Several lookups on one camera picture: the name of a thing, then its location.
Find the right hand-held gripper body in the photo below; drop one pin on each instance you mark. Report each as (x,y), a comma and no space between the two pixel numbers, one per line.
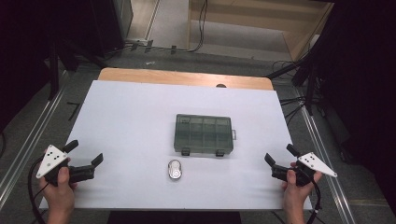
(316,163)

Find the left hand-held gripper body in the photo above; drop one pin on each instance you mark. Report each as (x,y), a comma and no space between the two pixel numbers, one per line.
(51,161)

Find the green translucent plastic compartment box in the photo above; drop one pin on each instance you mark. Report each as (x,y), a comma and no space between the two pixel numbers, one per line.
(204,134)

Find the white oval case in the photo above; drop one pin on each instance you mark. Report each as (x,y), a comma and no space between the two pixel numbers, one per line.
(175,169)

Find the person's left hand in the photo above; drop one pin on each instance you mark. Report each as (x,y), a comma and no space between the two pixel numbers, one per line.
(60,194)

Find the person's right hand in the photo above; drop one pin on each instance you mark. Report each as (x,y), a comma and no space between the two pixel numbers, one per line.
(294,196)

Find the white table board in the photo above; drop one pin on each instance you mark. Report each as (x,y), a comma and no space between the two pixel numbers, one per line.
(134,124)

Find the black tripod stand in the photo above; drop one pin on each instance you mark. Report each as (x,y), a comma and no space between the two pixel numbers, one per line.
(306,77)

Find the black metal stand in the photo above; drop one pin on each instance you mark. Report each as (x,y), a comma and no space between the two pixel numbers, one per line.
(53,71)

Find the black curtain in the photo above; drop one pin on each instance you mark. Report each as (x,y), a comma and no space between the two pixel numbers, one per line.
(21,46)
(367,77)

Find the light wooden shelf unit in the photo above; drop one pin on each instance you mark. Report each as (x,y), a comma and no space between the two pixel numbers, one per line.
(249,21)

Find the grey cabinet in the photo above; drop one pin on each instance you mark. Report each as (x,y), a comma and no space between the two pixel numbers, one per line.
(123,15)

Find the aluminium floor rail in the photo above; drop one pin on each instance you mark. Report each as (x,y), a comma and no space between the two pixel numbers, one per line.
(28,149)
(323,155)

